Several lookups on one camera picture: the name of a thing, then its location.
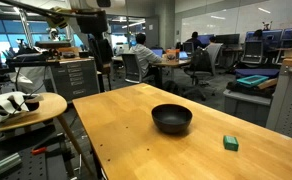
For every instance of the black bowl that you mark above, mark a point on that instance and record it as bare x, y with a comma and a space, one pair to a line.
171, 117

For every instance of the small black cup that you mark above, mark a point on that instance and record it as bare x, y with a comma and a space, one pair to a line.
32, 104

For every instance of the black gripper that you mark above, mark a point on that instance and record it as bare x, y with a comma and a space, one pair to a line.
92, 21

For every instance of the gray mesh office chair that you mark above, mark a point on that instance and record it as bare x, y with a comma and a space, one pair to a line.
131, 67

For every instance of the dark computer monitor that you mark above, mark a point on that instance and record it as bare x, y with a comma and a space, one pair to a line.
227, 39

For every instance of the teal tray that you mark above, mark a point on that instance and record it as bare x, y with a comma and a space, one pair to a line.
252, 80

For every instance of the white crumpled cloth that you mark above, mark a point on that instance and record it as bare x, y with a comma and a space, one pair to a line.
4, 105

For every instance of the green wooden block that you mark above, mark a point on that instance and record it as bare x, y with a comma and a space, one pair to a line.
230, 143

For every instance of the gray perforated panel cart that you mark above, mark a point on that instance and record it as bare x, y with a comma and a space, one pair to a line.
287, 100

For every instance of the orange box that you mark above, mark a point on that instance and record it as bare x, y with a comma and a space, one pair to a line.
172, 55

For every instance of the blue lit computer monitor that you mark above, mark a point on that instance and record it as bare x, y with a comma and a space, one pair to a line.
271, 36

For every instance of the round wooden side table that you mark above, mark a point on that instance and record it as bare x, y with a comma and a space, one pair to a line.
42, 111

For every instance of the gray storage bin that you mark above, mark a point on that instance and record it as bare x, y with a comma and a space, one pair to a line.
246, 106

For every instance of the seated person in dark clothes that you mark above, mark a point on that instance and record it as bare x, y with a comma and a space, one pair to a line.
195, 40

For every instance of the seated person in white shirt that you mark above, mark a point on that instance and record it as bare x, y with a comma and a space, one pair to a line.
144, 56

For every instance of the pale green tube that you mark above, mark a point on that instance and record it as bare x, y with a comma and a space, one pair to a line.
2, 165

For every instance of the office chair with dark jacket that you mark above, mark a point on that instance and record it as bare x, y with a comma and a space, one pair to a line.
202, 65

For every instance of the gray drawer cabinet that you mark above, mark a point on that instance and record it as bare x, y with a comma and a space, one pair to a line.
74, 78

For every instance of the open laptop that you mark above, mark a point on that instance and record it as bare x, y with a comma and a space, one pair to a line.
157, 52

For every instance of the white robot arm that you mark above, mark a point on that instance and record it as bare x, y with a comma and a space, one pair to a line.
96, 3

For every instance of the wooden office desk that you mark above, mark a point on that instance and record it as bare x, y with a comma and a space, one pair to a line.
172, 63

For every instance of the black office chair with mesh back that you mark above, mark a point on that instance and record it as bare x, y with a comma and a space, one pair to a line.
253, 52

